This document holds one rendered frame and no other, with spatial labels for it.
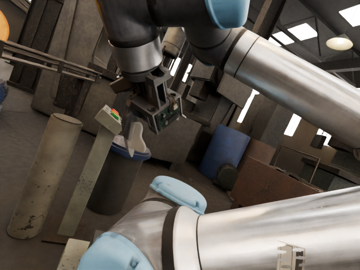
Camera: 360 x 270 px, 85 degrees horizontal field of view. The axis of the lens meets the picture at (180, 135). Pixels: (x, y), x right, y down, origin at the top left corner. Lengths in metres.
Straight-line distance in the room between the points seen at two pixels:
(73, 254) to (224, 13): 0.59
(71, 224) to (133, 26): 0.95
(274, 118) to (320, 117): 4.40
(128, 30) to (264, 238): 0.28
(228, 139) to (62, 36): 2.67
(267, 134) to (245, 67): 4.39
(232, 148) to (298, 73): 2.89
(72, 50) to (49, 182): 2.30
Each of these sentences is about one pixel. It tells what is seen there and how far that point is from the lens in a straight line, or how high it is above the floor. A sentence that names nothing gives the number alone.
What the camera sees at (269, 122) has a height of 1.38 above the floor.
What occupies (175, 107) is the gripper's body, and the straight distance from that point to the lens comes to 0.37.
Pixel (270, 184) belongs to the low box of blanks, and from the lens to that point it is 2.16.
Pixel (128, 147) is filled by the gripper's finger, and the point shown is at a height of 0.61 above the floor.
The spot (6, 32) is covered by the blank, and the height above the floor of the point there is 0.73.
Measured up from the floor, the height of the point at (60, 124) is 0.50.
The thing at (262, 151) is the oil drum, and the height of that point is 0.74.
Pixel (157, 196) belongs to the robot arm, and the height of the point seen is 0.57.
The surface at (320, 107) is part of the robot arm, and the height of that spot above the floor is 0.81.
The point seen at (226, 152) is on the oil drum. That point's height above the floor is 0.50.
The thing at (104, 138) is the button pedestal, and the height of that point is 0.49.
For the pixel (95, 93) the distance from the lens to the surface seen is 2.88.
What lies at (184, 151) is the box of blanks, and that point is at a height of 0.30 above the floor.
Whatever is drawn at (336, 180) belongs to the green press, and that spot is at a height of 0.82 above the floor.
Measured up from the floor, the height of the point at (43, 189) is 0.23.
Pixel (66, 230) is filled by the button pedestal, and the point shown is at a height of 0.04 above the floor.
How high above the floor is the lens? 0.71
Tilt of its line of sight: 5 degrees down
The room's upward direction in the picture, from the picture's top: 24 degrees clockwise
